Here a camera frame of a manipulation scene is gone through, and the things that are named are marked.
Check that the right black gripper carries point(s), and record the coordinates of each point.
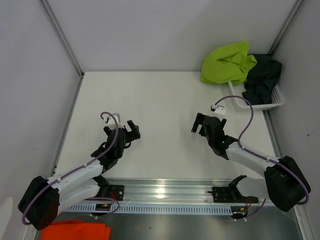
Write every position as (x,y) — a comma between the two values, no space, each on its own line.
(198,121)

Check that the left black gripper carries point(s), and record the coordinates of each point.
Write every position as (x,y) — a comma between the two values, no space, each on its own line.
(134,134)

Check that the lime green shorts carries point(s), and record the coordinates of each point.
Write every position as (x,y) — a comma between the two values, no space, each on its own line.
(228,63)

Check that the dark navy shorts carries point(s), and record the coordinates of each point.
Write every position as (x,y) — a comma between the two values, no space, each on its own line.
(262,79)

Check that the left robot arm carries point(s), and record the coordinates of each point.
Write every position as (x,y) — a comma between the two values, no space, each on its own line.
(46,198)

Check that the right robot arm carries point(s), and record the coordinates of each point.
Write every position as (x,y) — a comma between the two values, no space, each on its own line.
(281,180)

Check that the orange cloth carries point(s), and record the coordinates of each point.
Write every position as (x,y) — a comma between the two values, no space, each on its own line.
(76,230)

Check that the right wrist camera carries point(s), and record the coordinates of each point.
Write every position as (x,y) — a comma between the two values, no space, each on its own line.
(218,109)

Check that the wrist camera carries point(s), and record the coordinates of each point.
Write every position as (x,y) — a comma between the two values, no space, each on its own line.
(112,120)
(218,109)

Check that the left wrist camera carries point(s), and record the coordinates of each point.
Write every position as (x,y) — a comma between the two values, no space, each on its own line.
(112,120)

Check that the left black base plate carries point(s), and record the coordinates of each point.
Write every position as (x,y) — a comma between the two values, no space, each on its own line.
(113,191)

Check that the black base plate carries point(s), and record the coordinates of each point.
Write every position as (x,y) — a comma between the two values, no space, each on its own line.
(226,194)
(113,191)

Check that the aluminium mounting rail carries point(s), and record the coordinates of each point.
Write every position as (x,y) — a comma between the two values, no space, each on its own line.
(168,191)

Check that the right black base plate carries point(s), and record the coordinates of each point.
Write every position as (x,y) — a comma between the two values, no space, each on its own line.
(226,194)

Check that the white slotted cable duct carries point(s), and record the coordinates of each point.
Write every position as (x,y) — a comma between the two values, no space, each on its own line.
(167,209)

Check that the left aluminium corner post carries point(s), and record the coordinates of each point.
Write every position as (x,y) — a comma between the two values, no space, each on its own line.
(48,11)

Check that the aluminium corner post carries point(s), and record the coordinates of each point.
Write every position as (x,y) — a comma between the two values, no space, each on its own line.
(293,14)
(48,11)

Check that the right aluminium corner post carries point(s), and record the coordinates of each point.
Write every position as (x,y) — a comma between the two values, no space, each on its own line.
(293,14)

